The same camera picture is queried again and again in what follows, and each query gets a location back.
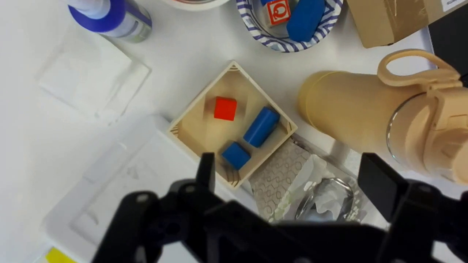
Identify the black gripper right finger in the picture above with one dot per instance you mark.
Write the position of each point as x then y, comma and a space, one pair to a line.
382, 184

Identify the blue cube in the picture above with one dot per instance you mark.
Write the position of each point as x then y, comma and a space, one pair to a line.
236, 155

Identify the plastic bag with metal rings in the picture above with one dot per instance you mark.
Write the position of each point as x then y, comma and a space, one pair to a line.
287, 175

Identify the white folded napkin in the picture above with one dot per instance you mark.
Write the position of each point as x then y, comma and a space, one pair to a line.
93, 77

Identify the blue cylinder block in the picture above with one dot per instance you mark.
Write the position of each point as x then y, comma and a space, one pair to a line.
261, 127

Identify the wooden block box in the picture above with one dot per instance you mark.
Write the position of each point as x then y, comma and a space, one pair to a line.
352, 109

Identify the black laptop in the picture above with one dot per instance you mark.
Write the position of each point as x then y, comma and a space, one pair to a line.
451, 44

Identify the orange printed block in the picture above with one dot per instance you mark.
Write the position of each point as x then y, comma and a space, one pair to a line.
278, 12

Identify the white bowl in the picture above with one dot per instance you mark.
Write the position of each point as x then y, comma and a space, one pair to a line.
195, 4

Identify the orange cube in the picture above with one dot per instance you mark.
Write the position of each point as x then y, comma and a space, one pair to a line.
226, 108

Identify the cardboard box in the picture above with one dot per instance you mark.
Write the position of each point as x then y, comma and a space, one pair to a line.
390, 19

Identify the blue rounded block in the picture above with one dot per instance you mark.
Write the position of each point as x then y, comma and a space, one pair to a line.
305, 19

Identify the yellow sponge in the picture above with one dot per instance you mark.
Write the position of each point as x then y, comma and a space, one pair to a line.
59, 256

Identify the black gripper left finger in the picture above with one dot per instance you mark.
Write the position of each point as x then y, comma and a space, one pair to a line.
205, 171

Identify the blue patterned bowl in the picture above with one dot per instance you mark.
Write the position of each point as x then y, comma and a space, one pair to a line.
273, 44

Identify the square wooden box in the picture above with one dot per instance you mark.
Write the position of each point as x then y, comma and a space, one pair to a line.
205, 136

